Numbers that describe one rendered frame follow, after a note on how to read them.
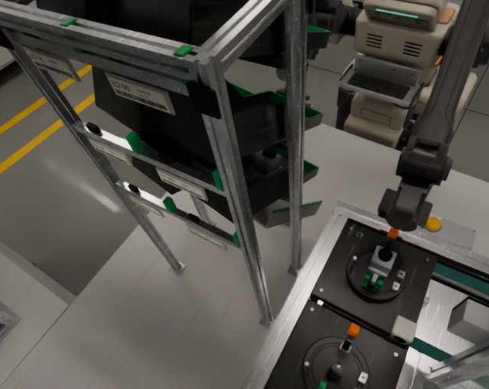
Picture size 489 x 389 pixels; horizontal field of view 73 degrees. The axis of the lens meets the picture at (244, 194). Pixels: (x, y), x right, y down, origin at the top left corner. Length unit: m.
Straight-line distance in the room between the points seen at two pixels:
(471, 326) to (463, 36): 0.48
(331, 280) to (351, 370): 0.21
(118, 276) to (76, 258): 1.27
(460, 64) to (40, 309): 1.23
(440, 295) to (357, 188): 0.41
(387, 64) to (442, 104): 0.62
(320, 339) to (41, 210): 2.32
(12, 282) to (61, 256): 1.14
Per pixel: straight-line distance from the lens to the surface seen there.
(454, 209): 1.23
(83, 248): 2.41
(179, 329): 1.02
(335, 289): 0.90
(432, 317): 0.99
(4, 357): 1.26
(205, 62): 0.29
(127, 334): 1.08
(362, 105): 1.46
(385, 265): 0.81
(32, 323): 1.24
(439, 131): 0.68
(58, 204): 2.75
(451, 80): 0.70
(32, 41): 0.50
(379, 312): 0.90
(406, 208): 0.68
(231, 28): 0.33
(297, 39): 0.44
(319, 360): 0.83
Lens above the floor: 1.81
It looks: 54 degrees down
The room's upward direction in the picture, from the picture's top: 12 degrees counter-clockwise
